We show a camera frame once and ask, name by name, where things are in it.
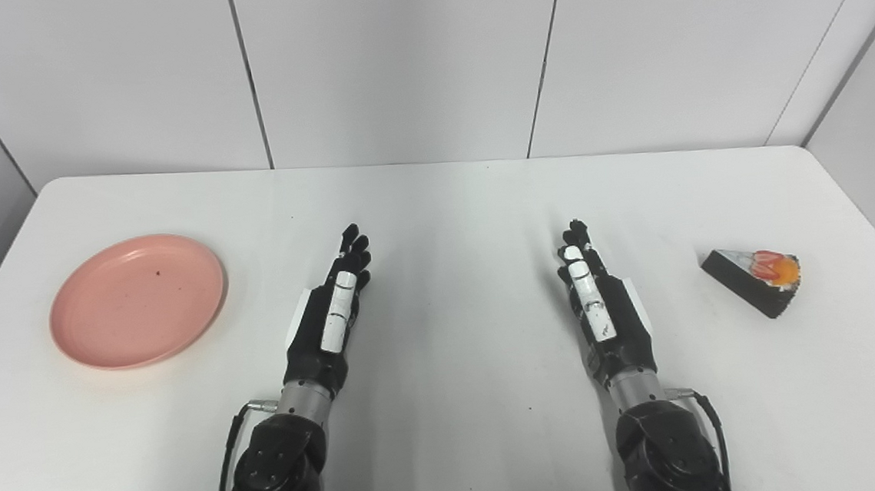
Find pink round plate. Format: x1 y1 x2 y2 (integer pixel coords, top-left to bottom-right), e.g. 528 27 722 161
44 230 233 375

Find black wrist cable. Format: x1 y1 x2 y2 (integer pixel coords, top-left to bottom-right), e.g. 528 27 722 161
665 385 735 491
210 399 286 491

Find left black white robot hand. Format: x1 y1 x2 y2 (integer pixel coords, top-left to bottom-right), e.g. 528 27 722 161
273 222 382 402

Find chocolate cake slice with fruit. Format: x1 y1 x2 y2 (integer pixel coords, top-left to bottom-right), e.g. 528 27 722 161
700 244 804 324

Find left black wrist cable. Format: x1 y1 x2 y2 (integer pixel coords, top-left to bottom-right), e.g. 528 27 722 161
210 399 286 491

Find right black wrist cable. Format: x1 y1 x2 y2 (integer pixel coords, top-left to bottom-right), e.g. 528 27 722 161
665 385 735 491

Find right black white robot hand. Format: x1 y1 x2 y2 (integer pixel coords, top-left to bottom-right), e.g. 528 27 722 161
554 214 658 388

